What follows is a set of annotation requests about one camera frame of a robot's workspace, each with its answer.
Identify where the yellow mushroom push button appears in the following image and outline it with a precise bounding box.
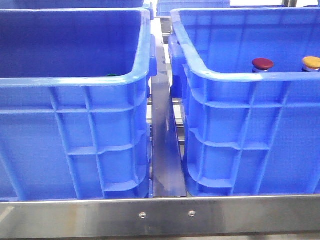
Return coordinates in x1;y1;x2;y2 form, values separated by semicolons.
302;56;320;72

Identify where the stainless steel front rail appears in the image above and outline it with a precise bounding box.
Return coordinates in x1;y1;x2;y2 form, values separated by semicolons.
0;195;320;239

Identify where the far right blue crate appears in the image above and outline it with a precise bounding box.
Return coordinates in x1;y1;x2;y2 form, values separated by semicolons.
156;0;231;17

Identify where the red mushroom push button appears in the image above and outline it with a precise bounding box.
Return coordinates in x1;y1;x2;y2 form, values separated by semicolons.
251;57;274;73

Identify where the left blue plastic crate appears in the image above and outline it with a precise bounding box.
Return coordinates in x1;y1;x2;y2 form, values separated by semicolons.
0;8;157;202

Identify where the far left blue crate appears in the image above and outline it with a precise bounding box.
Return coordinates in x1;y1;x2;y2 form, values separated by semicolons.
0;0;154;20

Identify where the blue plastic crate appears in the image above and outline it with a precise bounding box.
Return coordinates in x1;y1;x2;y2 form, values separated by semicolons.
0;8;157;202
171;7;320;197

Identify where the right blue plastic crate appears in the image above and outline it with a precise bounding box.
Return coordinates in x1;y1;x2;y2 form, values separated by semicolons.
171;7;320;197

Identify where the green mushroom push button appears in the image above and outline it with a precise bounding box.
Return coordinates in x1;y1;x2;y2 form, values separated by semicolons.
106;73;118;77

